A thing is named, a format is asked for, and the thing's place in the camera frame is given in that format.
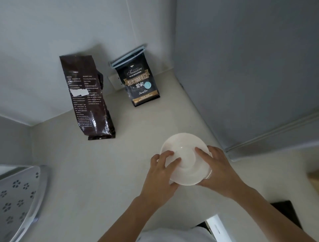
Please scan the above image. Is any person's left hand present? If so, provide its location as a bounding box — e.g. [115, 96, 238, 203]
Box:
[137, 151, 182, 208]

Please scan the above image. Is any person's right hand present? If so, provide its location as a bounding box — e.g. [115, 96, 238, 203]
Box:
[195, 146, 246, 199]

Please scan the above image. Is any white ceramic saucer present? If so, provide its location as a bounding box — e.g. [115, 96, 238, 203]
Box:
[160, 133, 213, 186]

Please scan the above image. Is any person's left forearm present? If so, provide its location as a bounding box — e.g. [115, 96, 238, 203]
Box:
[98, 196, 163, 242]

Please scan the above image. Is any person's right forearm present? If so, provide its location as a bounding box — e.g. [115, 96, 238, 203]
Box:
[226, 185, 317, 242]

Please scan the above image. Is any white cabinet front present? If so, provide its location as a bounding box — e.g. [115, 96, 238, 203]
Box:
[205, 214, 232, 242]

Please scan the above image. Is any person's white shirt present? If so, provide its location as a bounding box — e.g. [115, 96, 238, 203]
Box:
[136, 225, 212, 242]

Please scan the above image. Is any black coffee bag gold label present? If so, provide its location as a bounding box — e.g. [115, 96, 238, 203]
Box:
[115, 54, 160, 108]

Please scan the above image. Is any black flat cooktop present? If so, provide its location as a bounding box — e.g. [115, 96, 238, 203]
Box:
[270, 200, 303, 231]

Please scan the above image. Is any brown glossy coffee bag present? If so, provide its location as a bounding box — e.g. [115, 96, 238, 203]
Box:
[59, 54, 116, 141]

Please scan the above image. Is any light blue bag sealing clip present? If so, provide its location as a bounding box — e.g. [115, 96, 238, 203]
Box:
[109, 44, 146, 69]

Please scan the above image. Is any grey refrigerator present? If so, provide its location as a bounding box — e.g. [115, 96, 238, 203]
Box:
[173, 0, 319, 163]

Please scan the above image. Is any white perforated drain tray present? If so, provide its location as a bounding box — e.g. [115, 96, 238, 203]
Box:
[0, 165, 48, 242]

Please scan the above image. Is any white wall socket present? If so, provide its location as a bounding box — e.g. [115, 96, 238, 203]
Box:
[108, 72, 125, 91]

